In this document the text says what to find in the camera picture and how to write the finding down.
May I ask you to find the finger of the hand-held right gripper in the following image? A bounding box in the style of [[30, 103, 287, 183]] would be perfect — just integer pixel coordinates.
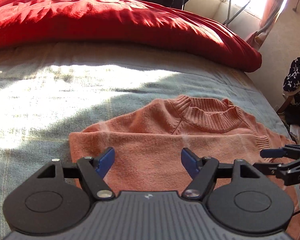
[[252, 156, 300, 175], [260, 144, 300, 159]]

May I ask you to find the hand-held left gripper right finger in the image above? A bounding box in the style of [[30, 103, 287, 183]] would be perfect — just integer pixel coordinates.
[[180, 147, 257, 200]]

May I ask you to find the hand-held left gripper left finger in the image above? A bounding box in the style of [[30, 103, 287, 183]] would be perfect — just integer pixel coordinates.
[[39, 147, 115, 200]]

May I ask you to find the orange knit sweater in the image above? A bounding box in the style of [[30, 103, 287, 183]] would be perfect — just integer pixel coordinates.
[[69, 95, 300, 240]]

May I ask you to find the wooden chair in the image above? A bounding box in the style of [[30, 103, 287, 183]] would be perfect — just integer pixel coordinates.
[[277, 97, 300, 140]]

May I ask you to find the star-print dark garment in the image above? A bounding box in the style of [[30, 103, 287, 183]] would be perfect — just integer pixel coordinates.
[[282, 57, 300, 105]]

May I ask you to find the grey-blue checked bed cover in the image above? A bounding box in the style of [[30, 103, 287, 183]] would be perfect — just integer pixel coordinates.
[[0, 41, 299, 240]]

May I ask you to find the red quilt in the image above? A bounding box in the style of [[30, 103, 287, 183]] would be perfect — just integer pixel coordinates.
[[0, 0, 262, 73]]

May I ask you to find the striped pink curtain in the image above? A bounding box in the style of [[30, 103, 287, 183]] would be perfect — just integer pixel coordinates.
[[245, 0, 289, 51]]

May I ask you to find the metal drying rack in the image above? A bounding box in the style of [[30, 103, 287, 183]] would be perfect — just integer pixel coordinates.
[[207, 0, 252, 27]]

